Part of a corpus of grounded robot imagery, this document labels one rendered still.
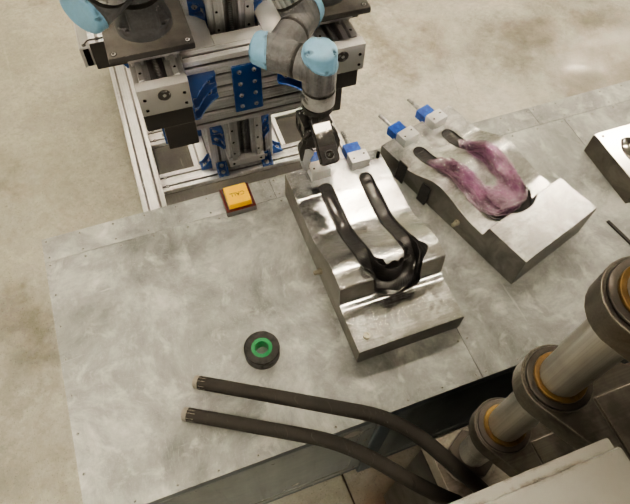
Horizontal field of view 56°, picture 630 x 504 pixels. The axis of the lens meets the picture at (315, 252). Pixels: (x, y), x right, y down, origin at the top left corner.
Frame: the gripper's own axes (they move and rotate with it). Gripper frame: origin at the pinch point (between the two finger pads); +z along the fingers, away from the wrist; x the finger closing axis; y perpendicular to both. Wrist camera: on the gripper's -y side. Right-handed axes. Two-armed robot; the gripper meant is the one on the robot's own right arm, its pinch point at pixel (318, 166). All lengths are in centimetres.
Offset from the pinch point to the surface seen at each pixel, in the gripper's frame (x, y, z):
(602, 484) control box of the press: 6, -89, -56
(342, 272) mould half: 6.3, -31.8, -2.4
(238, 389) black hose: 35, -47, 6
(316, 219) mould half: 5.4, -13.4, 2.7
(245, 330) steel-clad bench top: 29.6, -31.9, 11.1
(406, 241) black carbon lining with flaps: -11.4, -28.2, -0.5
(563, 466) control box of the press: 8, -86, -56
